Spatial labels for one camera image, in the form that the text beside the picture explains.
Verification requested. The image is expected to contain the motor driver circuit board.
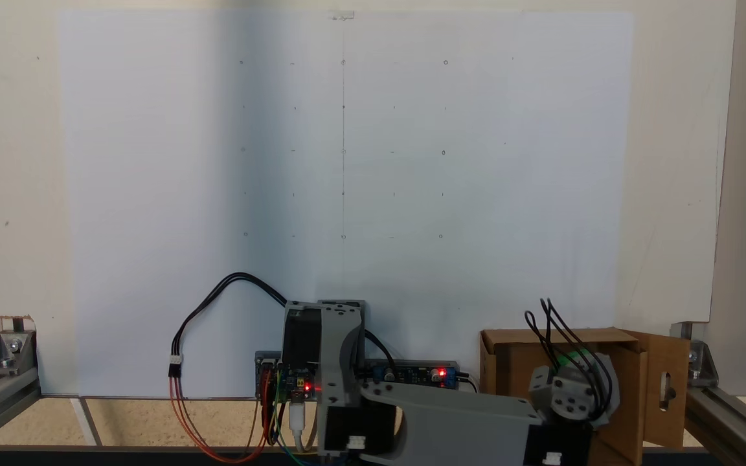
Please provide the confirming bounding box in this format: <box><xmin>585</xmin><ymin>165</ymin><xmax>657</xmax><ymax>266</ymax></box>
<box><xmin>255</xmin><ymin>351</ymin><xmax>322</xmax><ymax>401</ymax></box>

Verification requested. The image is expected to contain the orange wire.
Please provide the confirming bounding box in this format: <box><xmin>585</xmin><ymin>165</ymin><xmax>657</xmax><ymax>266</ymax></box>
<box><xmin>167</xmin><ymin>372</ymin><xmax>271</xmax><ymax>464</ymax></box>

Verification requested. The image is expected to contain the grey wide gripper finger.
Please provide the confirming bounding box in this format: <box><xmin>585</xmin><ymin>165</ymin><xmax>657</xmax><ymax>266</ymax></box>
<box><xmin>589</xmin><ymin>353</ymin><xmax>621</xmax><ymax>427</ymax></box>

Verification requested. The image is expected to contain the green jumper wire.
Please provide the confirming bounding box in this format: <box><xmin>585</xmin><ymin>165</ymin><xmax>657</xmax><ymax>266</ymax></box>
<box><xmin>275</xmin><ymin>388</ymin><xmax>304</xmax><ymax>466</ymax></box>

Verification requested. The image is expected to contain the red wire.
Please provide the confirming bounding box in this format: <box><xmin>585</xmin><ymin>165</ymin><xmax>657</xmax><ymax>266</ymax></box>
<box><xmin>172</xmin><ymin>372</ymin><xmax>270</xmax><ymax>461</ymax></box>

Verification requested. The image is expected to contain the metal corner bracket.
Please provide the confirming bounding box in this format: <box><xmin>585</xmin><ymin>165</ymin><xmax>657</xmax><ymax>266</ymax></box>
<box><xmin>671</xmin><ymin>322</ymin><xmax>718</xmax><ymax>389</ymax></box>
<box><xmin>0</xmin><ymin>316</ymin><xmax>38</xmax><ymax>376</ymax></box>

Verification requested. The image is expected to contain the brown cardboard box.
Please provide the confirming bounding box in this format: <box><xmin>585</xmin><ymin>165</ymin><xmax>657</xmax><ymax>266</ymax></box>
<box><xmin>480</xmin><ymin>327</ymin><xmax>691</xmax><ymax>466</ymax></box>

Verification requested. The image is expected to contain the blue power circuit board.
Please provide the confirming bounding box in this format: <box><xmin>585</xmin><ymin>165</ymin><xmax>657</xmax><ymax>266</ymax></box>
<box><xmin>370</xmin><ymin>361</ymin><xmax>459</xmax><ymax>390</ymax></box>

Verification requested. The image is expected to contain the black looping power cable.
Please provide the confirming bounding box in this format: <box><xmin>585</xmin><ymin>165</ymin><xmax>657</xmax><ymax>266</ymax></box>
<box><xmin>168</xmin><ymin>272</ymin><xmax>289</xmax><ymax>379</ymax></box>

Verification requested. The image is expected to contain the green die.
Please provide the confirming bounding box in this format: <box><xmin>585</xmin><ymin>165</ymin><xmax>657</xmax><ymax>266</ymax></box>
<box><xmin>556</xmin><ymin>349</ymin><xmax>597</xmax><ymax>373</ymax></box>

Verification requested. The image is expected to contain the white USB plug cable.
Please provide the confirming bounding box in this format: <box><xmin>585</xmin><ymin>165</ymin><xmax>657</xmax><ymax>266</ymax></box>
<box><xmin>288</xmin><ymin>400</ymin><xmax>314</xmax><ymax>452</ymax></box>

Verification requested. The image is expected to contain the black motor cable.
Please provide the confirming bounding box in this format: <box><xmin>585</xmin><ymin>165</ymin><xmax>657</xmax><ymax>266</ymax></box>
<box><xmin>524</xmin><ymin>298</ymin><xmax>613</xmax><ymax>421</ymax></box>
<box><xmin>363</xmin><ymin>329</ymin><xmax>398</xmax><ymax>373</ymax></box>

